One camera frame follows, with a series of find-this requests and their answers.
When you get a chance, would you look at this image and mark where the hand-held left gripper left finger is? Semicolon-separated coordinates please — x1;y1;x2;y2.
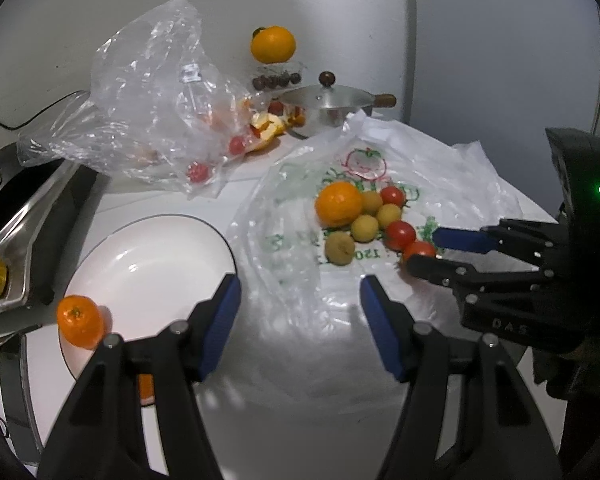
37;274;243;480

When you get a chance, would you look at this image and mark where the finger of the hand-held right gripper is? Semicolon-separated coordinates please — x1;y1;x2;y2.
405;254;556;307
432;217;573;268

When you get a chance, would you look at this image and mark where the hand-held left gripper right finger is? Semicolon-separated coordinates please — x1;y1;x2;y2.
360;275;563;480

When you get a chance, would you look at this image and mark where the printed white plastic bag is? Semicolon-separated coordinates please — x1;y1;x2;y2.
227;112;531;403

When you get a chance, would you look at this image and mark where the brownish longan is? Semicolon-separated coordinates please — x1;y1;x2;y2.
324;231;356;266

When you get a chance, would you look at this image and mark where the white plate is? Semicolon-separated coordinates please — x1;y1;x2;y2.
59;214;237;406

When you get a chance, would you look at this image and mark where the small mandarin orange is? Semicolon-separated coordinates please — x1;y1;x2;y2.
137;374;156;407
56;295;106;351

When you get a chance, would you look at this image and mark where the large mandarin orange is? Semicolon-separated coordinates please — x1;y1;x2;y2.
314;181;363;228

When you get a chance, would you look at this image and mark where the steel lid with wooden knob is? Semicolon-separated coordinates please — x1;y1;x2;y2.
281;72;373;110

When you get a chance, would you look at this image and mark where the orange peel pile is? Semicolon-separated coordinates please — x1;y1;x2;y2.
240;99;308;153

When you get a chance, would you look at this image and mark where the steel gas stove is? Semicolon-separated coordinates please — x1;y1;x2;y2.
0;160;101;348

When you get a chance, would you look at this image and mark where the glass jar of dark fruit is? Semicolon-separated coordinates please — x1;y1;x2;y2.
252;60;303;92

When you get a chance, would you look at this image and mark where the clear plastic bag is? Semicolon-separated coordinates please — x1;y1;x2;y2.
17;0;287;201

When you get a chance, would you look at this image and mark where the big orange with leaf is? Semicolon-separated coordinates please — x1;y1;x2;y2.
250;25;297;64

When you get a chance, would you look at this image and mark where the steel pot with wooden handle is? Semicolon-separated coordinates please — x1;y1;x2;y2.
286;92;397;140

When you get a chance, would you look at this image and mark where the black power cable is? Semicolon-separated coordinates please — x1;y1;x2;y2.
0;91;88;131

